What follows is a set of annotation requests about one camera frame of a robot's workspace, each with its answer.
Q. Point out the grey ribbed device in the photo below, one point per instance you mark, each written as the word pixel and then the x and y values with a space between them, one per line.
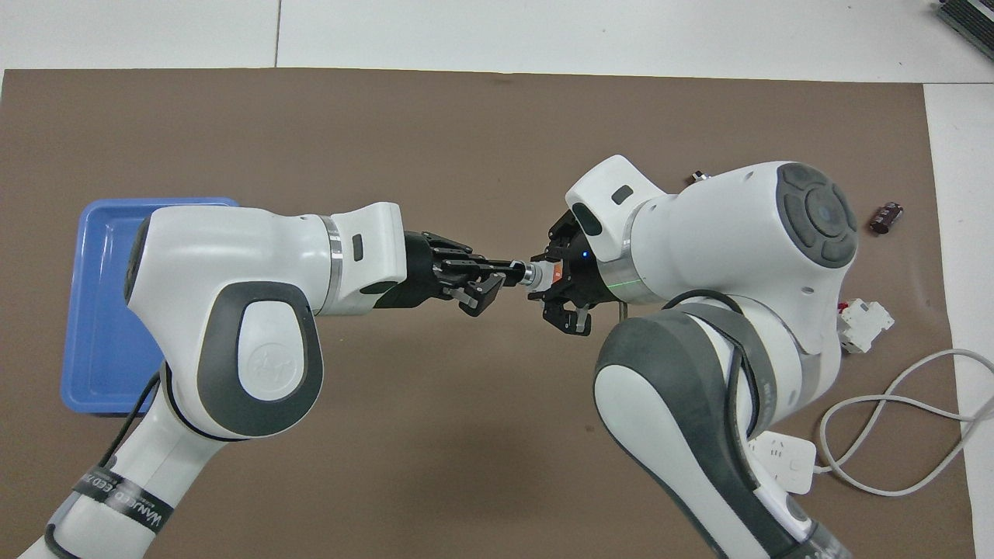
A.
pixel 971 23

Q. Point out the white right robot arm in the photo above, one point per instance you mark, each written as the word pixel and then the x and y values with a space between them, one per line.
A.
pixel 722 241

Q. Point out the brown table mat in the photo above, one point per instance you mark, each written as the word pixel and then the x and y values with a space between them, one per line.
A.
pixel 466 435

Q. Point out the blue plastic tray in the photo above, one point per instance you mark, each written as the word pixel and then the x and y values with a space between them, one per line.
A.
pixel 101 310

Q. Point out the small dark cylindrical capacitor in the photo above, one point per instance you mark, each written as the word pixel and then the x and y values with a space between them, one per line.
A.
pixel 887 218

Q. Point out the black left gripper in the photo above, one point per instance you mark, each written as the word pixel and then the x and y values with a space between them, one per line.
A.
pixel 419 272

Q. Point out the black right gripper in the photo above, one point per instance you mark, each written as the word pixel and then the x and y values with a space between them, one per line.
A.
pixel 594 272

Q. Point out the white and red switch block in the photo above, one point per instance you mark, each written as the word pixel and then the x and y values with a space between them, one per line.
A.
pixel 863 324

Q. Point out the orange and white switch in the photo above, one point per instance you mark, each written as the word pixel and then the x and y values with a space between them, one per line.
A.
pixel 543 275

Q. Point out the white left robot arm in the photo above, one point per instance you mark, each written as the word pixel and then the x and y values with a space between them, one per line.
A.
pixel 256 256

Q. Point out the green and white switch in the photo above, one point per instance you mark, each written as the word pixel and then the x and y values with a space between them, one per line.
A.
pixel 699 178

